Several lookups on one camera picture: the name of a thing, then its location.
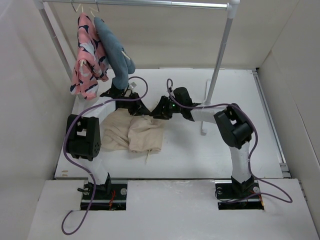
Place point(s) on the pink patterned shorts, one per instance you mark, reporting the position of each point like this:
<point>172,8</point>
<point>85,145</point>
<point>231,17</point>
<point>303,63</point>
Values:
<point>91,63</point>

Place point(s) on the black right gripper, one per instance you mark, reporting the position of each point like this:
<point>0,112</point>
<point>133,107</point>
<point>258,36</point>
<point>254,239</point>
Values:
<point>161,112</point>

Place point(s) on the blue denim shorts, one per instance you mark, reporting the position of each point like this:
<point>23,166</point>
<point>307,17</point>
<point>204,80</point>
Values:
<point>121,66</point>

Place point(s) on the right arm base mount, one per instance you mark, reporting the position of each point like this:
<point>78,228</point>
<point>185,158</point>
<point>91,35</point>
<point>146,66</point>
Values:
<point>229,199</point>

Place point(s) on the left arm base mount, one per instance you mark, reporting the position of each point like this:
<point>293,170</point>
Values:
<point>110,198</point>

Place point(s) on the beige trousers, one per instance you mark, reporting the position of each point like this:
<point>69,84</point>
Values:
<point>133,133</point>

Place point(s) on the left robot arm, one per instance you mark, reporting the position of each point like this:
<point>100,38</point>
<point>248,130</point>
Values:
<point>82,142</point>

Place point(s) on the wooden hanger with pink shorts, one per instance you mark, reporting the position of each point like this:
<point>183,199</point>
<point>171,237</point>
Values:
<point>85,46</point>

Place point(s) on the wooden hanger with denim shorts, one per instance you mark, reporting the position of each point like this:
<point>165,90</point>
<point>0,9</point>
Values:
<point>97,10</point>

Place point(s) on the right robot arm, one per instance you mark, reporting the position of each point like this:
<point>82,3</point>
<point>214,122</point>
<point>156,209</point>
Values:
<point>234,127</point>

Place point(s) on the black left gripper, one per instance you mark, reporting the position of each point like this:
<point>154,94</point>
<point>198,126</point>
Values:
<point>139,109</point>

